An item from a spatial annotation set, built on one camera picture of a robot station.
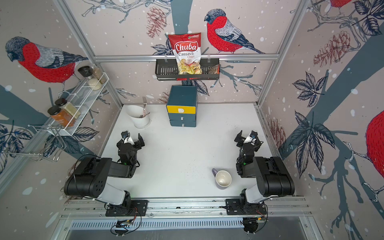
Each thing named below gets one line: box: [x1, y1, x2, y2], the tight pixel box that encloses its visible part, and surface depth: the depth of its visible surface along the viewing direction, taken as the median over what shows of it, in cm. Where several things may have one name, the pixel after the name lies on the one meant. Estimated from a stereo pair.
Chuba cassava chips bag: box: [168, 32, 202, 75], surface depth 84 cm
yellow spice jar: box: [55, 98, 81, 119], surface depth 69 cm
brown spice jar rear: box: [92, 64, 106, 84], surface depth 87 cm
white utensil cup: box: [126, 105, 150, 129], surface depth 105 cm
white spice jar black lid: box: [78, 66, 103, 91], surface depth 83 cm
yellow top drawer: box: [166, 105, 197, 114], surface depth 94 cm
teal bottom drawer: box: [169, 120, 197, 128], surface depth 106 cm
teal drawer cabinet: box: [166, 85, 198, 128], surface depth 97 cm
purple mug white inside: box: [212, 168, 232, 190], surface depth 78 cm
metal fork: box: [142, 96, 147, 116], surface depth 106 cm
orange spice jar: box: [47, 106, 76, 127], surface depth 66 cm
